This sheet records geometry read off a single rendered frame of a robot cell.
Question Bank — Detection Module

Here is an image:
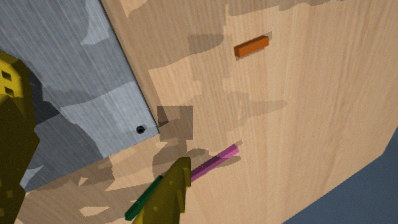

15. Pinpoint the orange rod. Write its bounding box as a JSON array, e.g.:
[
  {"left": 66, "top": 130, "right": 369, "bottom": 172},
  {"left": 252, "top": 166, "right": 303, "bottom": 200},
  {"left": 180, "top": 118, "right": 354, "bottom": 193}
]
[{"left": 234, "top": 35, "right": 269, "bottom": 58}]

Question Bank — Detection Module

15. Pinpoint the green rod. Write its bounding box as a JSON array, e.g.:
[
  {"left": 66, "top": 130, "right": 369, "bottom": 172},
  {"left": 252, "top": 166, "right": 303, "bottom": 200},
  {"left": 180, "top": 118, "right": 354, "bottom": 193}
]
[{"left": 125, "top": 175, "right": 163, "bottom": 221}]

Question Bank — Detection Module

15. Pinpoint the pink rod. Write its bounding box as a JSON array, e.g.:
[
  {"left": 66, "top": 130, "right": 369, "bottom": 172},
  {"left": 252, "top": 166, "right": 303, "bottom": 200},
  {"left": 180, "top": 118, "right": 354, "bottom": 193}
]
[{"left": 191, "top": 144, "right": 239, "bottom": 183}]

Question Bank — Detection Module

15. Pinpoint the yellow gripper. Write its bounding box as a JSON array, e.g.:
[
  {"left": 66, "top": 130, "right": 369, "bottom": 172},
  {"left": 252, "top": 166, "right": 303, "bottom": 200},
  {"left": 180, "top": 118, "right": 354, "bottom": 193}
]
[{"left": 132, "top": 157, "right": 191, "bottom": 224}]

